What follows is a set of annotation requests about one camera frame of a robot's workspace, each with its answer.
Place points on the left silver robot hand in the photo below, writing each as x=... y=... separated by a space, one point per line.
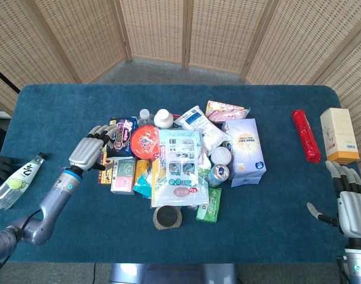
x=85 y=152

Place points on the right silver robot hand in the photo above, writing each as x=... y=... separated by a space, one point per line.
x=350 y=207

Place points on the dark purple snack bag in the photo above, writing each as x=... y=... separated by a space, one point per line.
x=121 y=137

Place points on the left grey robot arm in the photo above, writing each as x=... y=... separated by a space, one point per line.
x=35 y=213

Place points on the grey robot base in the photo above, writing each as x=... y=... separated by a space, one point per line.
x=173 y=273

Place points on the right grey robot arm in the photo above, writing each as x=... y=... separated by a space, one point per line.
x=358 y=261

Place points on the red cylindrical package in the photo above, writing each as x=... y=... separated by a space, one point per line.
x=306 y=136

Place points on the green pink card box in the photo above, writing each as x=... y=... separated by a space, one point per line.
x=123 y=176

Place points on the blue table cloth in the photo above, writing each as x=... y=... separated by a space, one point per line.
x=80 y=103

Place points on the yellow snack packet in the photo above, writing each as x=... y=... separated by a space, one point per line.
x=142 y=170

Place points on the red round lid container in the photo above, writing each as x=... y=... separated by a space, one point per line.
x=145 y=142

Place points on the teal snack packet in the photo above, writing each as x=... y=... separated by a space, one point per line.
x=143 y=185

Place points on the clear plastic water bottle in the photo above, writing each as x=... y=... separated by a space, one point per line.
x=145 y=116

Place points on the white orange carton box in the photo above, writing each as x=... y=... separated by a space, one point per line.
x=339 y=136

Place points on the clear lime drink bottle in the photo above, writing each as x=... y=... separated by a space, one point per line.
x=14 y=183

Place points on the white round bottle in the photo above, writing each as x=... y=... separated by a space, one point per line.
x=163 y=118

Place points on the black glove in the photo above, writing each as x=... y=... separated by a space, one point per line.
x=1 y=170

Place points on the large clear printed bag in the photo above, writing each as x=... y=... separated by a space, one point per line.
x=179 y=165

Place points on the round black tan coaster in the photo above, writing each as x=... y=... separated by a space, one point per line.
x=167 y=218

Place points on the white blue label pouch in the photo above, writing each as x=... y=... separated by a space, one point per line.
x=201 y=125

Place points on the light purple tissue box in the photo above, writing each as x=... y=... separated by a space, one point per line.
x=247 y=148

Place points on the silver blue drink can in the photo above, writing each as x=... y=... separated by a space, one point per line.
x=218 y=174

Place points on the white round cap jar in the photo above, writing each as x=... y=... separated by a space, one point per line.
x=221 y=155

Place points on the green snack packet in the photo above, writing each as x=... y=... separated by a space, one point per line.
x=209 y=207

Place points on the pink snack bag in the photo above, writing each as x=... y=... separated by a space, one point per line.
x=225 y=113

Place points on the woven folding screen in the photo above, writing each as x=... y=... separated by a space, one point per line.
x=180 y=35

